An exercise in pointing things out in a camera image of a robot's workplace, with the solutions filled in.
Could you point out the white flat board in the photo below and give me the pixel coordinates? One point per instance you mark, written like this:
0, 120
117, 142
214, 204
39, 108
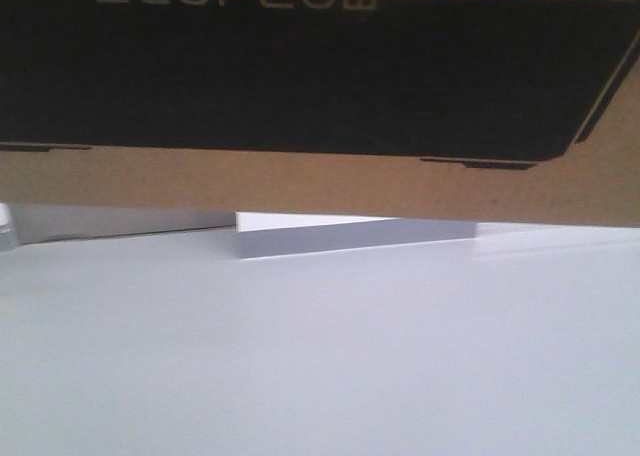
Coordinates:
266, 235

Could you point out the grey flat panel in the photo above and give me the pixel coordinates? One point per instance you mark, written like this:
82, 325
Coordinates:
26, 224

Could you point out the brown EcoFlow cardboard box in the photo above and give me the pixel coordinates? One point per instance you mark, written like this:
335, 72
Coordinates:
489, 110

